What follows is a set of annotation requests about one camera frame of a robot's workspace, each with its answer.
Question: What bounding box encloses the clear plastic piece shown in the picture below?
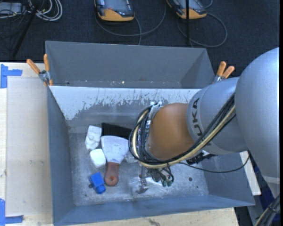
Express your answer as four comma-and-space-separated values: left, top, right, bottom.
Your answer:
124, 152, 139, 164

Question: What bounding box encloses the white rounded block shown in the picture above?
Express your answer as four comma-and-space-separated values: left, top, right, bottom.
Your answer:
89, 148, 107, 169

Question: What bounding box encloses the black flat thing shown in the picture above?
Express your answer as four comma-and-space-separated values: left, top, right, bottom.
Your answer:
101, 122, 134, 140

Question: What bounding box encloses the blue plastic toy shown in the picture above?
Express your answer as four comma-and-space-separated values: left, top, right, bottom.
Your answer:
88, 172, 107, 194

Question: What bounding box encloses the black cylinder on white bracket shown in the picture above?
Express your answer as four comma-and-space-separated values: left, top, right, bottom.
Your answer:
185, 150, 216, 166

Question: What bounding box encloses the white toy figure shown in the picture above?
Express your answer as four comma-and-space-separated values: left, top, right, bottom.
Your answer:
84, 125, 103, 151

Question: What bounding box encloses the pale wood flat board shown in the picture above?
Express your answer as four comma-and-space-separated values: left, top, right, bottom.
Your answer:
5, 75, 53, 219

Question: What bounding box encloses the white scraper with brown handle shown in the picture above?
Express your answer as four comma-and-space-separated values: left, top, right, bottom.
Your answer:
100, 135, 130, 187

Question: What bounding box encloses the grey metal bin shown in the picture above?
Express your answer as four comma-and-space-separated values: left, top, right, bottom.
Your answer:
45, 40, 256, 226

